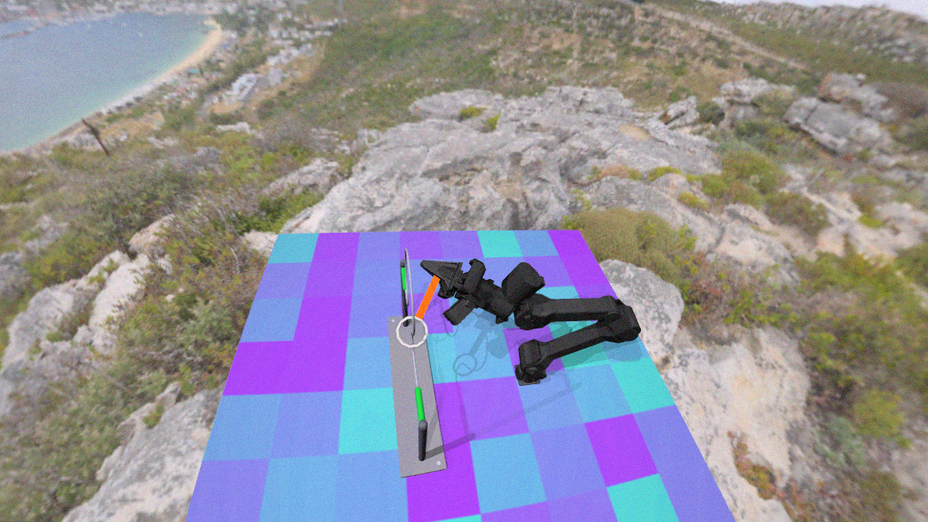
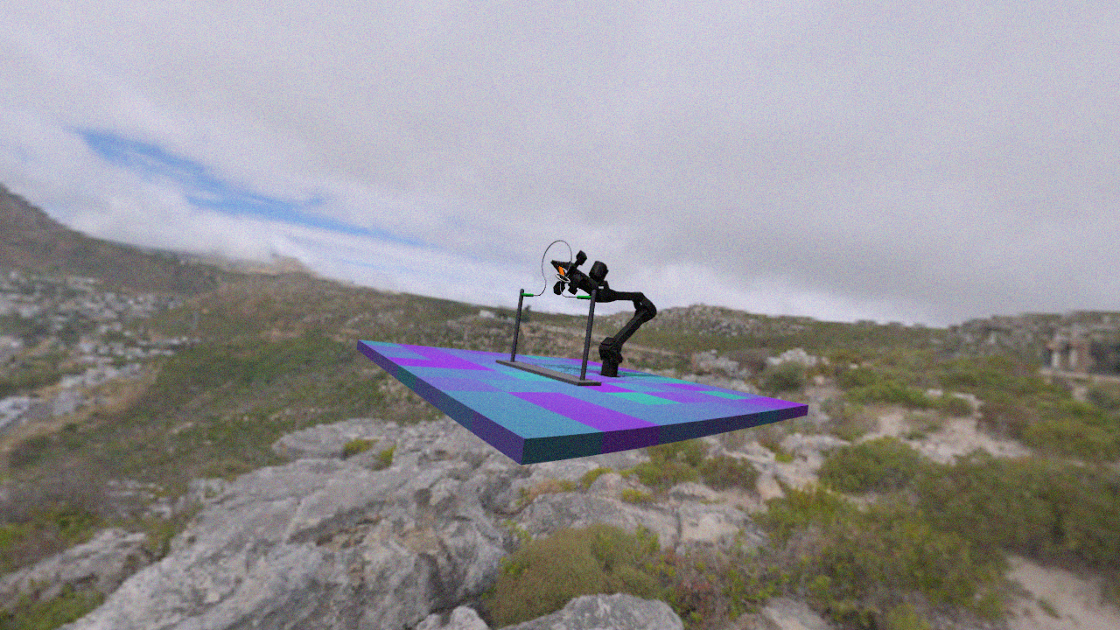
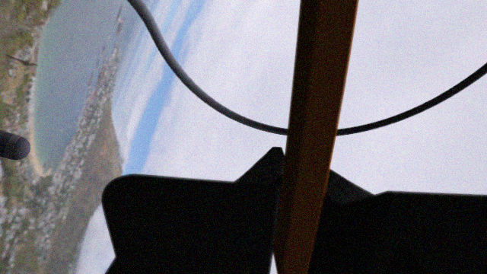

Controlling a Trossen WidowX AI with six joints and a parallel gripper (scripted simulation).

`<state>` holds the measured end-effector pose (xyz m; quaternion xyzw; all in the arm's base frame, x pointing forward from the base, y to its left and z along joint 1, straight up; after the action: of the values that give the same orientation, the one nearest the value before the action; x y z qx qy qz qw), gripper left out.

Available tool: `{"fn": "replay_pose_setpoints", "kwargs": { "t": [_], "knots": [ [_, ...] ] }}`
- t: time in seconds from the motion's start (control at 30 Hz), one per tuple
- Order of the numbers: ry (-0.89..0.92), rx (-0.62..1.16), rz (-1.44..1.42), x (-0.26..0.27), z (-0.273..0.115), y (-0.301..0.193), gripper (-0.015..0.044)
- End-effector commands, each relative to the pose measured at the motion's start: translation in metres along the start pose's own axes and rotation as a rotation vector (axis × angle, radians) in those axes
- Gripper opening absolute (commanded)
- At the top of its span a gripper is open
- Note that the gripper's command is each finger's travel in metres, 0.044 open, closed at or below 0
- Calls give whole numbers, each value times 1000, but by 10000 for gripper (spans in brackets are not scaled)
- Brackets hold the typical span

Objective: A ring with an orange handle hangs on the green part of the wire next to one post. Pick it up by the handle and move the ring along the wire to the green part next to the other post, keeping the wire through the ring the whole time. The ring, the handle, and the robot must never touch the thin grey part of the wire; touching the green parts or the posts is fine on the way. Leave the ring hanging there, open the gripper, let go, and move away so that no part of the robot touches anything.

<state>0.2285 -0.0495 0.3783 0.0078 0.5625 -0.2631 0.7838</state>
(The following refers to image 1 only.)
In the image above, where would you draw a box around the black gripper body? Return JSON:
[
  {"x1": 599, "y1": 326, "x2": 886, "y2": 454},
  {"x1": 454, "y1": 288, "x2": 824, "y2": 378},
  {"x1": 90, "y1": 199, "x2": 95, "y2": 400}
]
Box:
[{"x1": 437, "y1": 258, "x2": 497, "y2": 310}]

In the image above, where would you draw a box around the orange bar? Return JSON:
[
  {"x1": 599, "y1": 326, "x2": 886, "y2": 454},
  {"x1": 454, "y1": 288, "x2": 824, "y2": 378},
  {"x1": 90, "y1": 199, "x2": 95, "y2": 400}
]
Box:
[{"x1": 396, "y1": 275, "x2": 440, "y2": 348}]

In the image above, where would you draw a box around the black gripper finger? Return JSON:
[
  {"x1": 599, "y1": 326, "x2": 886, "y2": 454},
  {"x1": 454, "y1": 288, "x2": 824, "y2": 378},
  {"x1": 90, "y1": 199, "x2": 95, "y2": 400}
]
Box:
[
  {"x1": 420, "y1": 260, "x2": 463, "y2": 291},
  {"x1": 420, "y1": 264, "x2": 446, "y2": 293}
]

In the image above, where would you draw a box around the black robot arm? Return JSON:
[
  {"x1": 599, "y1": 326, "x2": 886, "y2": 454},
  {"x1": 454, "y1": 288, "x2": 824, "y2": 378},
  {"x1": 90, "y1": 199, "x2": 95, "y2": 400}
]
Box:
[{"x1": 443, "y1": 262, "x2": 641, "y2": 386}]

